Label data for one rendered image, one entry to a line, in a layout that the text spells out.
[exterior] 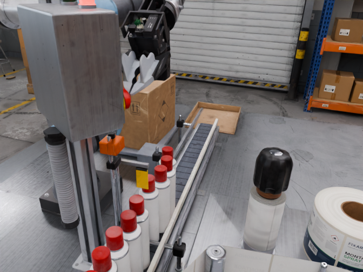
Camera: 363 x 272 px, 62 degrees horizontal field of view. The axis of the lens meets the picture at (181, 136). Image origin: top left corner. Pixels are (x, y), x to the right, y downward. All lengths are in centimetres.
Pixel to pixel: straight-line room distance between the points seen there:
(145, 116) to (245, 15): 380
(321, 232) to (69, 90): 65
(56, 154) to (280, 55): 454
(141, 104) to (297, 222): 71
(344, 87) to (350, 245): 370
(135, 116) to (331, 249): 85
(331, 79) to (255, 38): 129
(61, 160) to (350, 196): 71
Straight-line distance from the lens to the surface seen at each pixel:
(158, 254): 80
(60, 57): 46
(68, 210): 63
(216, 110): 182
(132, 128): 131
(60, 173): 58
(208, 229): 92
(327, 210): 84
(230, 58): 504
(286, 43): 490
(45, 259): 97
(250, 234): 82
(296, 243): 94
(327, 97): 445
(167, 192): 81
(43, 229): 106
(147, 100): 122
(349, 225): 82
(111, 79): 49
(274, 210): 76
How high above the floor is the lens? 151
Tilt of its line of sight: 27 degrees down
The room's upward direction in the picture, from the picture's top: 2 degrees clockwise
